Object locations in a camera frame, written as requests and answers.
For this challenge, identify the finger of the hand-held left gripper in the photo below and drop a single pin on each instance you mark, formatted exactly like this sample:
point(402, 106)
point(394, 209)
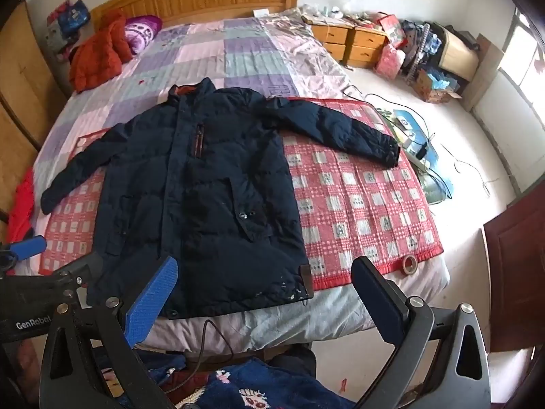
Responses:
point(85, 267)
point(27, 247)

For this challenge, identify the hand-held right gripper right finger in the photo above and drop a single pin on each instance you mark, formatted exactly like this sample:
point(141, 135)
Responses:
point(374, 294)

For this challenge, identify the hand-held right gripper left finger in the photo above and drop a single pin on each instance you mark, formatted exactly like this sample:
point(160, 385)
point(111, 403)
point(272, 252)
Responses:
point(151, 302)

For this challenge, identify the navy padded jacket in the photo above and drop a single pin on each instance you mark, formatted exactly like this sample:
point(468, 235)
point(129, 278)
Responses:
point(213, 200)

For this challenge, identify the red garment with dark lining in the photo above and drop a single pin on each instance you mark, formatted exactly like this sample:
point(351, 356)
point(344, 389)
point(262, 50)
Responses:
point(23, 204)

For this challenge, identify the tape roll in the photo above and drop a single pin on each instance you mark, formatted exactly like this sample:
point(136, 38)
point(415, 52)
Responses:
point(411, 264)

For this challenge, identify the red checked quilted mat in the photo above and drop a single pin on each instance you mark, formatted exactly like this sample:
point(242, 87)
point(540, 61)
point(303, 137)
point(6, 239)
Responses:
point(362, 204)

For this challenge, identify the blue printed blanket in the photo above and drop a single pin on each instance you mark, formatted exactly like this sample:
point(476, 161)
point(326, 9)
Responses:
point(264, 385)

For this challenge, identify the brown wooden door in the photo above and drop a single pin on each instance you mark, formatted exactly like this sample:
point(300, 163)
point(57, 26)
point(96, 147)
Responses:
point(517, 272)

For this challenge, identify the white power strip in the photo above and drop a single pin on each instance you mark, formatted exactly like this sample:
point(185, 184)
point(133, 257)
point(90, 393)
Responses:
point(419, 153)

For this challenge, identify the blue and white box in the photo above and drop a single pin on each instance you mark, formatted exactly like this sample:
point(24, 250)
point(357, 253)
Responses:
point(406, 121)

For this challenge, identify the orange padded jacket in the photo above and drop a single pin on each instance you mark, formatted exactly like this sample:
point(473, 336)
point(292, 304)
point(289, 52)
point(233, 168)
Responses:
point(100, 57)

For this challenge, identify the open cardboard box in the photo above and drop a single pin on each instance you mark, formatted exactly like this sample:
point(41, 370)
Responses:
point(434, 87)

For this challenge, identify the blue and red toy bag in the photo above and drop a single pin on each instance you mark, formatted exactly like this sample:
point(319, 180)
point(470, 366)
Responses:
point(70, 19)

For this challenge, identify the pink plastic bag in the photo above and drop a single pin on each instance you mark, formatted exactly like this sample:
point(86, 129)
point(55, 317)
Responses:
point(391, 59)

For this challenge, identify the purple patterned pillow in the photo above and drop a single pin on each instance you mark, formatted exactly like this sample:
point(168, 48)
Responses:
point(142, 30)

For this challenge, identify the wooden nightstand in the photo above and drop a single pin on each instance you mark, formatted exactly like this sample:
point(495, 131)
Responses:
point(332, 40)
point(366, 47)

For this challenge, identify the flat cardboard sheet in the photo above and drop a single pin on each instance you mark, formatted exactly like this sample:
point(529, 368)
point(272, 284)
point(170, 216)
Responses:
point(485, 72)

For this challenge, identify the tan wooden cabinet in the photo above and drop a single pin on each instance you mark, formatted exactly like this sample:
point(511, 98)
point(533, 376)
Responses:
point(460, 53)

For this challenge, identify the red gift box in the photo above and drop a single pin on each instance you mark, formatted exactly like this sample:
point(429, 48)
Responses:
point(387, 23)

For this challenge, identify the window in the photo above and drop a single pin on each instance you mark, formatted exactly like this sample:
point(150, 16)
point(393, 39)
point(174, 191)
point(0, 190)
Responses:
point(521, 55)

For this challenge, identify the clutter pile on nightstands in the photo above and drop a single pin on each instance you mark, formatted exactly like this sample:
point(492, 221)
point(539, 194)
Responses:
point(336, 12)

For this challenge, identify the white wall socket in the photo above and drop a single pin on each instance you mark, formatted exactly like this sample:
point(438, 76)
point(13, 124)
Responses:
point(261, 12)

